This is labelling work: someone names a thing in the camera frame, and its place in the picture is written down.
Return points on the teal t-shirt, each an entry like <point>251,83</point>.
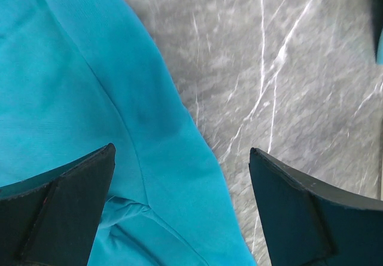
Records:
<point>79,74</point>

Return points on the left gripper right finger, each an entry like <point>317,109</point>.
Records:
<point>309,222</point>

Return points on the folded light blue t-shirt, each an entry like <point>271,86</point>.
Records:
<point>379,50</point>

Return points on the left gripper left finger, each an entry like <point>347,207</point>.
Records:
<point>52,218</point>

